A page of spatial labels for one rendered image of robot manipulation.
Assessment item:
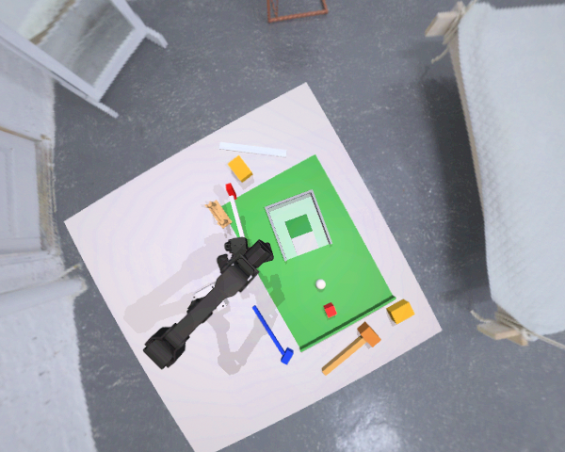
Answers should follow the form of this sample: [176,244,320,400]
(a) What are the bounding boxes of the white flat bar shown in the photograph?
[219,142,286,156]

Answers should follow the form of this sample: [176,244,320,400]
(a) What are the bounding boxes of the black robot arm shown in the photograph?
[143,237,273,370]

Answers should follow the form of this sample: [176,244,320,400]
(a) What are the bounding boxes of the green putting mat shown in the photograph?
[234,155,392,347]

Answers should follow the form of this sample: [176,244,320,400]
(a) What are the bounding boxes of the yellow block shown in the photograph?
[386,299,414,324]
[228,156,252,183]

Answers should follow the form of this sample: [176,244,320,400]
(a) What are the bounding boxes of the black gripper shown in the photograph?
[217,242,274,271]

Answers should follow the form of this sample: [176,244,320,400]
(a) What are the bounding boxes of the red cube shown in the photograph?
[324,302,337,318]

